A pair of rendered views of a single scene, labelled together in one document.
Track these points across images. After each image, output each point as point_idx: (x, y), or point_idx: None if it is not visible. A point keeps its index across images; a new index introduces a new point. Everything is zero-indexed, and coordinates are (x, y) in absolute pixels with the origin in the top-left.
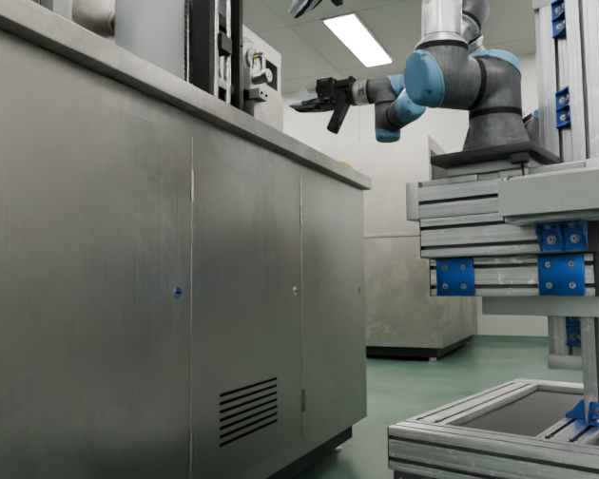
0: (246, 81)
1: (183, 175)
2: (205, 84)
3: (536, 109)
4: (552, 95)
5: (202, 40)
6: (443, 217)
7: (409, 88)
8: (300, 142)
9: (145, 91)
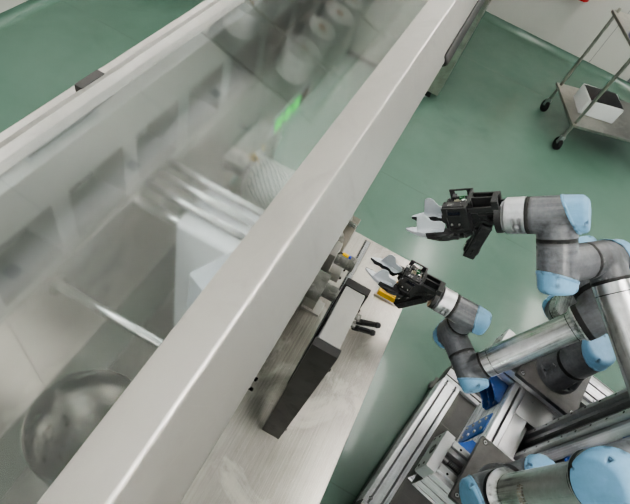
0: (327, 263)
1: None
2: (283, 424)
3: (587, 346)
4: (582, 448)
5: (290, 408)
6: (438, 492)
7: (462, 491)
8: (358, 411)
9: None
